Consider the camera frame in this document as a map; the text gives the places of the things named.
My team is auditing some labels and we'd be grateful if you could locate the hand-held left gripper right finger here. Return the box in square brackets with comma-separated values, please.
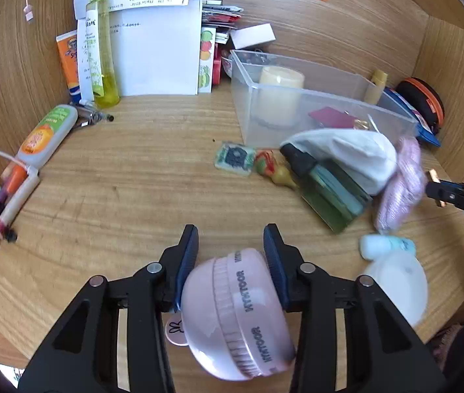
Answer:
[262, 223, 447, 393]

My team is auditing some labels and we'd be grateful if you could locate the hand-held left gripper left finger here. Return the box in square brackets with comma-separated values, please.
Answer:
[17, 224, 200, 393]

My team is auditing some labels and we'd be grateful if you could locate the bagged pink rope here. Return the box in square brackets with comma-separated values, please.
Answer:
[373, 136, 428, 235]

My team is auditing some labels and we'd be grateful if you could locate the pink round case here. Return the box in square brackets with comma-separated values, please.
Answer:
[166, 248, 298, 381]

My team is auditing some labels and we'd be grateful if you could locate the dark green spray bottle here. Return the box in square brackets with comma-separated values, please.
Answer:
[280, 142, 374, 234]

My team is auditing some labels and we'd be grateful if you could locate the green square sachet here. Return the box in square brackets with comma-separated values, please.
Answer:
[215, 141, 257, 177]

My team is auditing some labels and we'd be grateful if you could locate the white round jar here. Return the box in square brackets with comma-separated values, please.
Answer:
[361, 250, 429, 329]

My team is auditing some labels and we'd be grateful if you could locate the white cloth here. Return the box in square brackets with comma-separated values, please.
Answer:
[280, 128, 399, 196]

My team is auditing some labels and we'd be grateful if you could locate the clear plastic bin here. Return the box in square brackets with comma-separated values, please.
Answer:
[230, 49, 419, 150]

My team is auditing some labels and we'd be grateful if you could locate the blue packet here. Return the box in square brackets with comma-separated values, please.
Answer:
[383, 88, 441, 148]

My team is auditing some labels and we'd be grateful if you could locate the small light blue tube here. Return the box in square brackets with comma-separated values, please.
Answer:
[359, 233, 417, 260]

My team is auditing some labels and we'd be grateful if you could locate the painted gourd charm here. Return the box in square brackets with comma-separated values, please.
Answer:
[254, 150, 298, 190]

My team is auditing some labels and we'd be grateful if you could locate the black orange zip case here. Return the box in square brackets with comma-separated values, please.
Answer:
[396, 77, 445, 134]

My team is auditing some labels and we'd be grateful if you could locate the beige capped tube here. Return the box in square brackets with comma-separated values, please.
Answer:
[364, 69, 389, 105]

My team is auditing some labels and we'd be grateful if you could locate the dark red card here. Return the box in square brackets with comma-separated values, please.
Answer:
[309, 106, 357, 129]

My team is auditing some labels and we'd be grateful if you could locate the cream candle jar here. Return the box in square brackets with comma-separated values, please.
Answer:
[257, 65, 305, 127]

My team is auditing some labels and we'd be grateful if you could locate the silver pens and clip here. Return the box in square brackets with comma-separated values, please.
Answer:
[77, 104, 115, 123]

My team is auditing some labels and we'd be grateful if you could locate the silver pen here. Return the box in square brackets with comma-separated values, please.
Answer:
[69, 115, 102, 130]

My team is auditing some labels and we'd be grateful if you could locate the white cylindrical tube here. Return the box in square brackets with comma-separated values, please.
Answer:
[0, 174, 40, 240]

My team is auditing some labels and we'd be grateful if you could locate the white bottle with orange label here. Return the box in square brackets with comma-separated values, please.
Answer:
[16, 104, 78, 168]

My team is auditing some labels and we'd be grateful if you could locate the orange marker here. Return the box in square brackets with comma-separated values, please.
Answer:
[1, 164, 28, 197]

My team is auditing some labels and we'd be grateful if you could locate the bowl of beads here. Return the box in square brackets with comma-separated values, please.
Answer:
[221, 48, 267, 78]

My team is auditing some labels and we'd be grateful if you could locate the cartoon sticker box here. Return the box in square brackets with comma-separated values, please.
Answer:
[198, 27, 216, 91]

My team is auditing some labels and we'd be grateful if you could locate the large white paper folder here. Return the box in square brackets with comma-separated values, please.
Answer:
[108, 0, 204, 97]

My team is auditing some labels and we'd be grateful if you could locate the yellow-green spray bottle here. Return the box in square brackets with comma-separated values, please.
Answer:
[86, 0, 121, 109]

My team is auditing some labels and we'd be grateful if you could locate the small white box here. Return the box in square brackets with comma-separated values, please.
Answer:
[230, 24, 276, 50]

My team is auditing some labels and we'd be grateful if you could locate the orange sunscreen tube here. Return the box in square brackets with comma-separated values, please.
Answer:
[56, 30, 83, 104]

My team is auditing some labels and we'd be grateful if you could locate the stack of red white packets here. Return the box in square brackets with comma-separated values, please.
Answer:
[201, 0, 244, 44]

